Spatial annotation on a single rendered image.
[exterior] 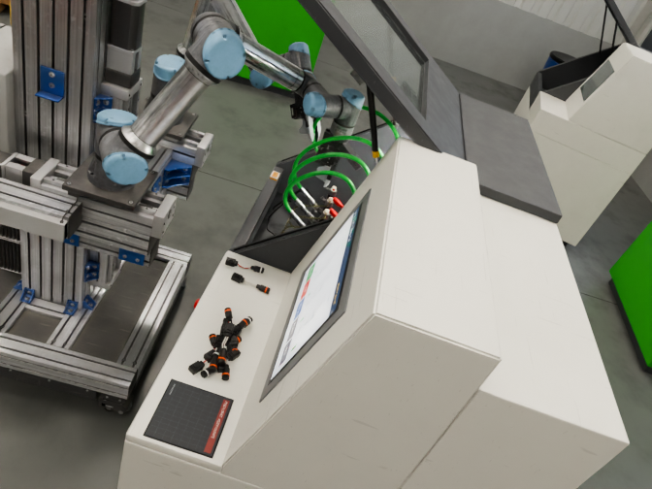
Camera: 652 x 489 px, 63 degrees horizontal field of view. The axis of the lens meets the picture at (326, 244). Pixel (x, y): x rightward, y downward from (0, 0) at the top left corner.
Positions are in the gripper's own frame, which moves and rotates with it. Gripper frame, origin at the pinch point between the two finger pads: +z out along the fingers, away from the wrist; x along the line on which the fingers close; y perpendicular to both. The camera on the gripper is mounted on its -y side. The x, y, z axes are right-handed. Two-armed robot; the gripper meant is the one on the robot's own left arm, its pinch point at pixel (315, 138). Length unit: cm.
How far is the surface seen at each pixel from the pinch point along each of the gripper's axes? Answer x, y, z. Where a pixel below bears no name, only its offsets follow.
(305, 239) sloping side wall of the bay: 30.7, -13.6, 36.8
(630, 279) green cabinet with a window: -297, -53, 98
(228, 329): 64, -11, 58
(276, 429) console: 83, -43, 74
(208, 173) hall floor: -98, 171, -21
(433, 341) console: 82, -79, 56
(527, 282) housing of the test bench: 37, -81, 54
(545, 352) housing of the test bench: 53, -87, 65
